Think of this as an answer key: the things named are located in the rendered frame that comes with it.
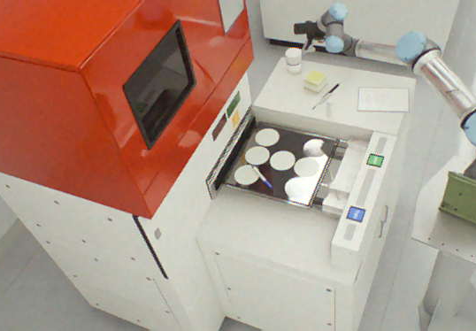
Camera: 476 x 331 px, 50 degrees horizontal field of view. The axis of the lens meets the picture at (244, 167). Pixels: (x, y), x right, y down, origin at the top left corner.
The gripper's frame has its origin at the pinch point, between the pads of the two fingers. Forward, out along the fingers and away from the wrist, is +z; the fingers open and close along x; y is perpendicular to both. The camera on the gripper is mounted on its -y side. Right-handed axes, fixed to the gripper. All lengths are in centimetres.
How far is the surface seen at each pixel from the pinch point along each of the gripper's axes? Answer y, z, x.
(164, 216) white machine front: -67, -39, -90
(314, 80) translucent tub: -4.2, -24.3, -28.1
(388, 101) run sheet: 23, -38, -37
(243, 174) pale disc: -33, -19, -71
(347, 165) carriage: 6, -35, -66
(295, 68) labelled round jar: -7.7, -11.7, -19.3
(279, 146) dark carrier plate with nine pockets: -17, -19, -57
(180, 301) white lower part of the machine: -53, -7, -121
